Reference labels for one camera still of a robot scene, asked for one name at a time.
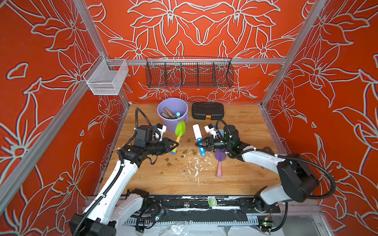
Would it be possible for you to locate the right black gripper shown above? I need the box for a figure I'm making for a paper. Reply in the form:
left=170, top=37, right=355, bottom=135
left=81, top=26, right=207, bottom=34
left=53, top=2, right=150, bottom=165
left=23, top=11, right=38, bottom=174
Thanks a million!
left=198, top=135, right=235, bottom=152

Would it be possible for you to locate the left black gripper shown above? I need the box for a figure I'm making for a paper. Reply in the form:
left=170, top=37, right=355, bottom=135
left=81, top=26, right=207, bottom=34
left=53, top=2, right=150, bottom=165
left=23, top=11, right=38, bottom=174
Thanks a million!
left=146, top=137, right=179, bottom=155

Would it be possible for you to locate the purple trowel pink handle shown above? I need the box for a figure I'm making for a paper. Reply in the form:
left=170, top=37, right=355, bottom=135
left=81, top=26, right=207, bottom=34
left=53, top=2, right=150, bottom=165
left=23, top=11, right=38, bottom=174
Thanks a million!
left=215, top=149, right=227, bottom=178

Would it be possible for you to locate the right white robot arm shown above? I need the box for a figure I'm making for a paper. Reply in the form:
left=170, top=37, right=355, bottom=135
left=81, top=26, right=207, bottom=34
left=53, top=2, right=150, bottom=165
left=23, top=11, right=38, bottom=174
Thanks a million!
left=195, top=124, right=336, bottom=212

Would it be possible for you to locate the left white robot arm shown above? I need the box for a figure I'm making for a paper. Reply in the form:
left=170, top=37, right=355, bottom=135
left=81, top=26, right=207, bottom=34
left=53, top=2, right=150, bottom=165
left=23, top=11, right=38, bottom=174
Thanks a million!
left=69, top=125, right=179, bottom=236

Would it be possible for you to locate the purple plastic bucket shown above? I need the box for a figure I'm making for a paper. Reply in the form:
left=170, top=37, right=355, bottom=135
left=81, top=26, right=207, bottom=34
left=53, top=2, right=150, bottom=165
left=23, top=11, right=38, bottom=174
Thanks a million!
left=157, top=98, right=189, bottom=133

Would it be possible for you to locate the black plastic tool case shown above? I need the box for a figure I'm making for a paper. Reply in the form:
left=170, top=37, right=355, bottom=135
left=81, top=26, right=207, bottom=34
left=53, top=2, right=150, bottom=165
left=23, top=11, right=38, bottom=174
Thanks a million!
left=192, top=102, right=224, bottom=121

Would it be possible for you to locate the green round sticker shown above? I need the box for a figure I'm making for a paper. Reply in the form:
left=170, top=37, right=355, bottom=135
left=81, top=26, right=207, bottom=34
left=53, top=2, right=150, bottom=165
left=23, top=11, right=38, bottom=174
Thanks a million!
left=208, top=197, right=218, bottom=207

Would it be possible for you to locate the black hex key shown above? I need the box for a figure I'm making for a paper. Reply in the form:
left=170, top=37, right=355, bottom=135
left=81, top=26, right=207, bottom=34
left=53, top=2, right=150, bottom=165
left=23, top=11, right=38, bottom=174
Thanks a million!
left=263, top=147, right=274, bottom=153

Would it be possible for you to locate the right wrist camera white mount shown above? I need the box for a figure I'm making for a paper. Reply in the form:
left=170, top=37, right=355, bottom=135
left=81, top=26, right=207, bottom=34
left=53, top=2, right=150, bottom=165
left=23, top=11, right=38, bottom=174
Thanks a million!
left=204, top=124, right=217, bottom=138

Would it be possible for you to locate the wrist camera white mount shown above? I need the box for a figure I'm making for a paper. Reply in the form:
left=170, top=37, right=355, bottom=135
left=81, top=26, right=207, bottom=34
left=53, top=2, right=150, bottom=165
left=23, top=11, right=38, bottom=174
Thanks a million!
left=156, top=124, right=166, bottom=133
left=204, top=124, right=217, bottom=138

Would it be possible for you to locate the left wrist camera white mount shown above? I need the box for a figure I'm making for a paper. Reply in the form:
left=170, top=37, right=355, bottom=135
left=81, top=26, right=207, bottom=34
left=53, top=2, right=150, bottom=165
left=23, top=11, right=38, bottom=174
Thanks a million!
left=156, top=124, right=166, bottom=133

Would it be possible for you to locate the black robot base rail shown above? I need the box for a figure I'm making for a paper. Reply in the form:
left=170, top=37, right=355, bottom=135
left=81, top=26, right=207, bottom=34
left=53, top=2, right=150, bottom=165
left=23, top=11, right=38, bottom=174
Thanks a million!
left=149, top=195, right=281, bottom=226

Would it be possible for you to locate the black wire wall basket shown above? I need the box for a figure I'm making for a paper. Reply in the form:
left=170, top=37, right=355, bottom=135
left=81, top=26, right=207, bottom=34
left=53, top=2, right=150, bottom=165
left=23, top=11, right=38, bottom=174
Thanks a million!
left=145, top=56, right=234, bottom=89

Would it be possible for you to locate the white wire mesh basket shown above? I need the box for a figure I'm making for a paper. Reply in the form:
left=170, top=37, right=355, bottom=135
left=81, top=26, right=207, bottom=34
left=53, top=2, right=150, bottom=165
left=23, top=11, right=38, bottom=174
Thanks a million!
left=83, top=54, right=129, bottom=95

